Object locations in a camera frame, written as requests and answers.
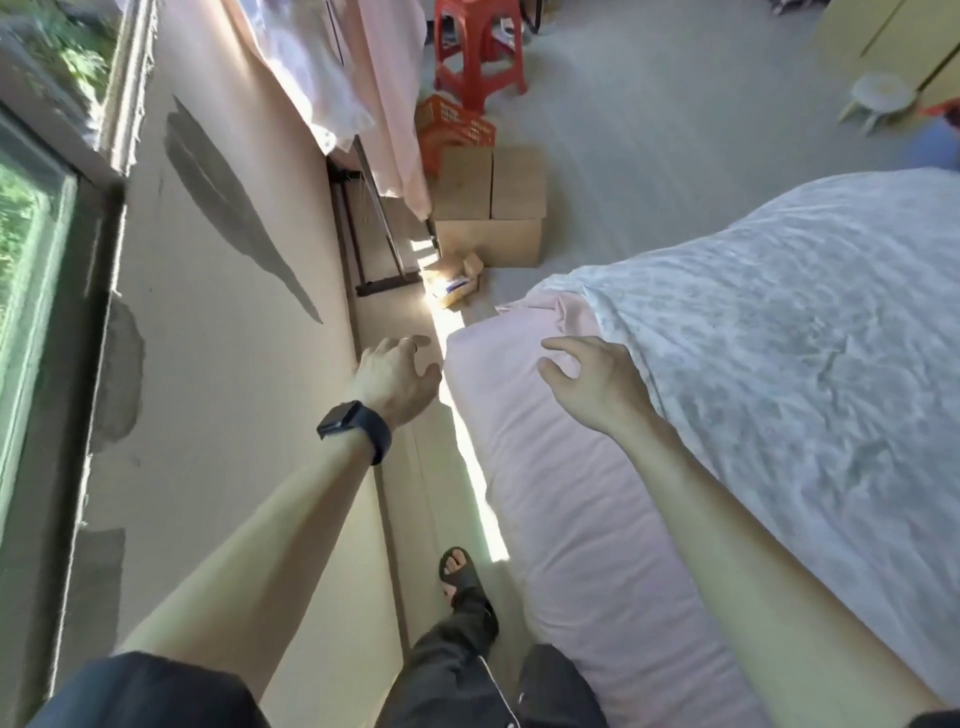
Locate person's right hand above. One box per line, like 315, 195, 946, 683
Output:
537, 335, 663, 445

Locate black sandal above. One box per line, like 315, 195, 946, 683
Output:
437, 546, 486, 603

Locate person's right forearm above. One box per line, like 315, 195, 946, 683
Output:
621, 416, 948, 728

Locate red plastic stool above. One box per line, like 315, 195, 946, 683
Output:
432, 0, 529, 114

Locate black clothes rack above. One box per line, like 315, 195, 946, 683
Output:
327, 135, 444, 298

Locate person's left forearm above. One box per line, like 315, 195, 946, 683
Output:
116, 431, 378, 702

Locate white patterned quilt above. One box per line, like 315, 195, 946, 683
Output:
497, 166, 960, 708

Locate black smartwatch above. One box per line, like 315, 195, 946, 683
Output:
315, 400, 393, 467

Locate blue round object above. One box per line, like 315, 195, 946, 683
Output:
903, 116, 960, 173

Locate black trousers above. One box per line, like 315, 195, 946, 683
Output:
374, 587, 610, 728

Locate hanging pink cloth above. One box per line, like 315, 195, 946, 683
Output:
328, 0, 435, 222

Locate pink sheeted bed mattress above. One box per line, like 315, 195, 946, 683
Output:
442, 288, 777, 728

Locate orange plastic crate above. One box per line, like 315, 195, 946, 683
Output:
414, 93, 498, 179

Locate black shirt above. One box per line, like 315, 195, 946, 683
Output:
24, 650, 273, 728

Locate window with dark frame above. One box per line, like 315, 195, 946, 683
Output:
0, 0, 160, 725

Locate small open cardboard box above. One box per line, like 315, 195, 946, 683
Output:
419, 252, 486, 311

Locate tall cardboard box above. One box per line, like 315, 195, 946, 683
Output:
491, 145, 549, 222
430, 146, 495, 222

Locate pale yellow cabinet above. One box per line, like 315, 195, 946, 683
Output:
813, 0, 960, 108

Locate small white stool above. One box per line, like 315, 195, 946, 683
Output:
837, 72, 918, 137

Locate wide cardboard box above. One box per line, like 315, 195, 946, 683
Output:
434, 216, 546, 270

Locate hanging white cloth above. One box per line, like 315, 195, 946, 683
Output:
228, 0, 377, 156

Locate person's left hand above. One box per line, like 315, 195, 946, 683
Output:
351, 335, 444, 433

